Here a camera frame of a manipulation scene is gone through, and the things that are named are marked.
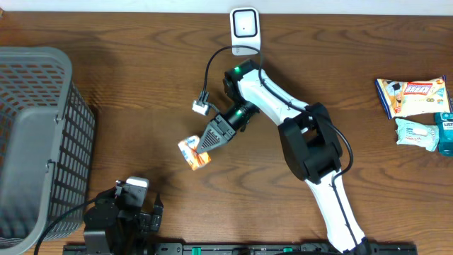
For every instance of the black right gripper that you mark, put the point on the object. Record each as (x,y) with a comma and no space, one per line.
(223,137)

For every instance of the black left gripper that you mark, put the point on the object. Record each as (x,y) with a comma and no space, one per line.
(146,219)

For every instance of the orange small carton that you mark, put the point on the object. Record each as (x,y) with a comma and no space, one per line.
(188,148)

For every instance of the yellow snack bag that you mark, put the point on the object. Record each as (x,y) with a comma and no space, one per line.
(401,99)

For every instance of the light green packet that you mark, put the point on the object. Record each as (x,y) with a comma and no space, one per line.
(412,133)

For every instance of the blue mouthwash bottle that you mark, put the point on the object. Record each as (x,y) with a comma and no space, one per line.
(445,126)

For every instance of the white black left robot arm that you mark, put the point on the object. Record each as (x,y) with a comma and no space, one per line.
(116,224)

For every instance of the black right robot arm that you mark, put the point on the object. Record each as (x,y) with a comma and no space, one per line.
(311,144)

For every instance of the grey plastic shopping basket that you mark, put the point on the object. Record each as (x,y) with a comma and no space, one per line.
(47,139)

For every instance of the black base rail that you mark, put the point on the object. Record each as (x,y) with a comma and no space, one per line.
(261,249)

